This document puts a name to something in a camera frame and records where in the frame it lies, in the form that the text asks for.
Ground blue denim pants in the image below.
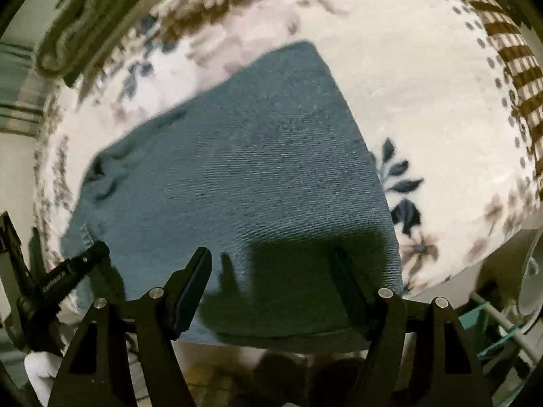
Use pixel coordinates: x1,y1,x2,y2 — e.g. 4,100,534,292
59,40,406,354

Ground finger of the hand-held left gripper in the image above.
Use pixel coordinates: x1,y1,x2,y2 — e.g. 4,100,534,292
37,241,112,302

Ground white bowl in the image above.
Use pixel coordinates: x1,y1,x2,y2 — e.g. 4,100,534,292
514,228,543,319

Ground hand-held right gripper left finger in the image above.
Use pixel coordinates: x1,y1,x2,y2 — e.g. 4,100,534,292
46,247,213,407

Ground white floral fleece blanket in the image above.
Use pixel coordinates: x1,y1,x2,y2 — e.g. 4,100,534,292
32,0,543,350

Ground white pipe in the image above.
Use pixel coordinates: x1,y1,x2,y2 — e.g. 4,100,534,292
470,292,536,366

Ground green knitted cloth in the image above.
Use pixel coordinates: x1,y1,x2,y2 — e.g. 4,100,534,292
34,0,146,80

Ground striped grey cloth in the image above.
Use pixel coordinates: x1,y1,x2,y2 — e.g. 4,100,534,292
0,41,48,137

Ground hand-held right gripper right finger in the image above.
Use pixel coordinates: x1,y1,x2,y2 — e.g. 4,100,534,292
330,248,495,407

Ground green plastic basket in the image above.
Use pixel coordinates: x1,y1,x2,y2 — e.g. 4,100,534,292
457,304,543,395

